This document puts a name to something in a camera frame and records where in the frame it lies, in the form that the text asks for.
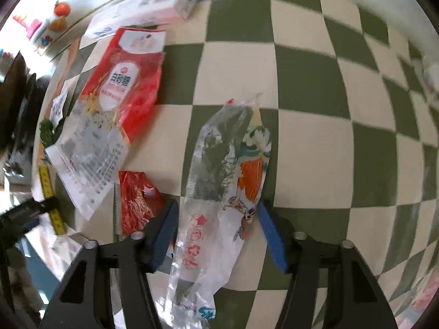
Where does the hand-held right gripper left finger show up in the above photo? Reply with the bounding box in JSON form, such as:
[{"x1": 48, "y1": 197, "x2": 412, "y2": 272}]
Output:
[{"x1": 39, "y1": 199, "x2": 179, "y2": 329}]

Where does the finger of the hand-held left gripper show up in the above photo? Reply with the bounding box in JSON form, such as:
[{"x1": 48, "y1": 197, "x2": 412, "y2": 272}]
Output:
[{"x1": 0, "y1": 197, "x2": 59, "y2": 235}]

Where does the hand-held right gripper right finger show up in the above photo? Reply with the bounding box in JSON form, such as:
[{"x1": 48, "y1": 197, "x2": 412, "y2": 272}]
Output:
[{"x1": 258, "y1": 200, "x2": 400, "y2": 329}]

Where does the clear wrapper with orange print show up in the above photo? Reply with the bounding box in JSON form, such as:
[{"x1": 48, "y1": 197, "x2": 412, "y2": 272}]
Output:
[{"x1": 165, "y1": 92, "x2": 273, "y2": 329}]

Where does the yellow tape measure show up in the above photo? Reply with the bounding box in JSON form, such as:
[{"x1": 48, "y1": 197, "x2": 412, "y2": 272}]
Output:
[{"x1": 39, "y1": 166, "x2": 66, "y2": 235}]

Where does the small red crumpled wrapper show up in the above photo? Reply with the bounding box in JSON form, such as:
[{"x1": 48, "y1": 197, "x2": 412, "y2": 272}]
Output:
[{"x1": 118, "y1": 171, "x2": 168, "y2": 237}]

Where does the green white checkered tablecloth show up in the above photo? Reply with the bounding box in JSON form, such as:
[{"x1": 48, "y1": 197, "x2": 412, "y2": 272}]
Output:
[{"x1": 31, "y1": 0, "x2": 439, "y2": 329}]

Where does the dark object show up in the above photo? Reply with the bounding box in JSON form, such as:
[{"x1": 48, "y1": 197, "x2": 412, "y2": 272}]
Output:
[{"x1": 0, "y1": 51, "x2": 52, "y2": 155}]

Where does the orange packet with green leaves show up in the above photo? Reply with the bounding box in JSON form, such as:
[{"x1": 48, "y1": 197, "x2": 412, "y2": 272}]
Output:
[{"x1": 38, "y1": 38, "x2": 83, "y2": 165}]

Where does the red and clear sugar bag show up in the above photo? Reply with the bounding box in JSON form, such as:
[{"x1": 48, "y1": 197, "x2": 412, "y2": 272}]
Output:
[{"x1": 44, "y1": 27, "x2": 167, "y2": 222}]

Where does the pink toy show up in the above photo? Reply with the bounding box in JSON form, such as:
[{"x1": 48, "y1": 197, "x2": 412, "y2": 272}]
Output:
[{"x1": 12, "y1": 14, "x2": 43, "y2": 38}]

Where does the white and pink carton box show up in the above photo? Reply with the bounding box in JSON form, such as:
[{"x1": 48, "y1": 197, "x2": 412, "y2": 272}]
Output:
[{"x1": 84, "y1": 0, "x2": 198, "y2": 40}]

